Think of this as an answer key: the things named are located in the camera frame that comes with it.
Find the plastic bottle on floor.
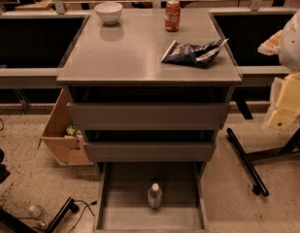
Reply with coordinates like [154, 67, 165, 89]
[28, 205, 46, 219]

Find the black metal stand left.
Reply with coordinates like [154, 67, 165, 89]
[0, 149, 79, 233]

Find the black metal stand right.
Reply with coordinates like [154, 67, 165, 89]
[226, 126, 300, 197]

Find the black floor cable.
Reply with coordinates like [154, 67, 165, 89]
[67, 199, 98, 233]

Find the brown cardboard box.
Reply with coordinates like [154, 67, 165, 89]
[41, 91, 91, 165]

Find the right grey rail barrier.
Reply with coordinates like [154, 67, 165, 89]
[209, 8, 295, 86]

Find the green item in box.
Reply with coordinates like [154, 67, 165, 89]
[66, 124, 82, 137]

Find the black metal stand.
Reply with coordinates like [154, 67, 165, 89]
[0, 149, 79, 233]
[226, 126, 300, 197]

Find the left grey rail barrier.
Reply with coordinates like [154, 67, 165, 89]
[0, 11, 89, 89]

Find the white ceramic bowl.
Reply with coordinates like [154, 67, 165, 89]
[94, 2, 123, 24]

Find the grey drawer cabinet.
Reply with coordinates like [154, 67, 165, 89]
[56, 7, 243, 167]

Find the grey rail barrier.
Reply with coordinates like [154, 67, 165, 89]
[0, 11, 89, 89]
[209, 8, 295, 86]

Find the grey middle drawer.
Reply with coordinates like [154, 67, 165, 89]
[84, 142, 216, 162]

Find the grey open bottom drawer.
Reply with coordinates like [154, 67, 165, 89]
[92, 162, 210, 233]

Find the clear plastic bottle white cap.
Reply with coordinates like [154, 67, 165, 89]
[148, 183, 162, 210]

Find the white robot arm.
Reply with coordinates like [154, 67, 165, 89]
[257, 8, 300, 130]

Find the orange soda can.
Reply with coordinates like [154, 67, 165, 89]
[165, 0, 181, 31]

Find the grey top drawer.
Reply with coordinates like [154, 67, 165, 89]
[67, 103, 227, 130]

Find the blue crumpled chip bag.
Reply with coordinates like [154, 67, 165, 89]
[161, 39, 227, 68]

